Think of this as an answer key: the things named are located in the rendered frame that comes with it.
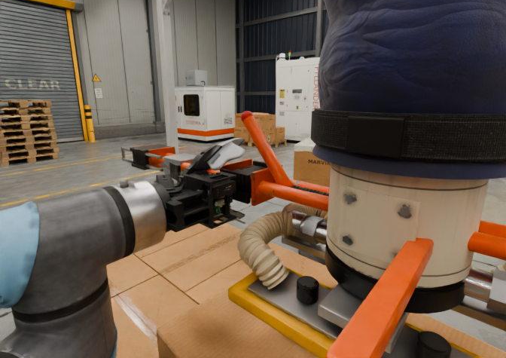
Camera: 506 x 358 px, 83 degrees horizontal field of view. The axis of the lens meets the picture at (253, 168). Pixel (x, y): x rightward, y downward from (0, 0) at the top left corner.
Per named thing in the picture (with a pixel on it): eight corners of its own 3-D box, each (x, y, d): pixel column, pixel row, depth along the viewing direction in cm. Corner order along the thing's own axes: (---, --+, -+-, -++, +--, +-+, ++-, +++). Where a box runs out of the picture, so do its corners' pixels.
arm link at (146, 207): (107, 242, 39) (97, 175, 37) (140, 230, 43) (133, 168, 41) (138, 267, 34) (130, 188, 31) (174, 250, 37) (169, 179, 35)
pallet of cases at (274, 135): (286, 144, 847) (288, 113, 825) (266, 149, 770) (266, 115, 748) (255, 140, 922) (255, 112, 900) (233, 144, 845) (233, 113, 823)
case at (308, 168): (346, 203, 205) (351, 148, 195) (292, 196, 220) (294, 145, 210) (353, 182, 258) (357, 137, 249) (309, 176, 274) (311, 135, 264)
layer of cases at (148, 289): (328, 335, 150) (333, 268, 140) (153, 555, 78) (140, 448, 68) (191, 254, 228) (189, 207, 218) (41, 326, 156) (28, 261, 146)
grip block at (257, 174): (285, 193, 55) (285, 163, 53) (251, 207, 47) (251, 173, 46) (251, 185, 60) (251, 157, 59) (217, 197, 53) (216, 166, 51)
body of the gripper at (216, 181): (239, 218, 45) (175, 247, 36) (205, 205, 51) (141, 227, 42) (239, 172, 43) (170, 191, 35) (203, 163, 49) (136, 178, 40)
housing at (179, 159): (204, 174, 68) (203, 156, 67) (180, 181, 63) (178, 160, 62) (187, 169, 72) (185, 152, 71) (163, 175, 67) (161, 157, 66)
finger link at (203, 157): (230, 159, 50) (200, 197, 46) (224, 157, 51) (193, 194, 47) (218, 139, 47) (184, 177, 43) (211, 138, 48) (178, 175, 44)
